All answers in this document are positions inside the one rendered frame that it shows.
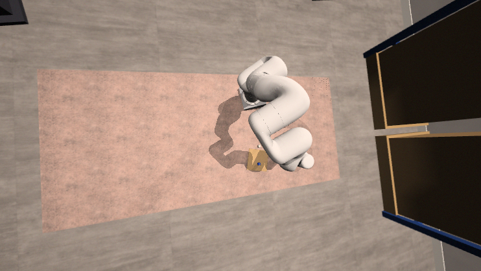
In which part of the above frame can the tan flat mat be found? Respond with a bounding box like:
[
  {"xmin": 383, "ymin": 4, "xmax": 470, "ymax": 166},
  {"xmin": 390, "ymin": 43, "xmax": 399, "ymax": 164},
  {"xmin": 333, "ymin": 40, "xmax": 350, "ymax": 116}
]
[{"xmin": 247, "ymin": 148, "xmax": 268, "ymax": 171}]

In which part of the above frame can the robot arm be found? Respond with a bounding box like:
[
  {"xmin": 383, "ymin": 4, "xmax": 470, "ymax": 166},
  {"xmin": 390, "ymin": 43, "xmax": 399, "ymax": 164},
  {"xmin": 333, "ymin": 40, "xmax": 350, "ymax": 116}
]
[{"xmin": 237, "ymin": 56, "xmax": 314, "ymax": 172}]

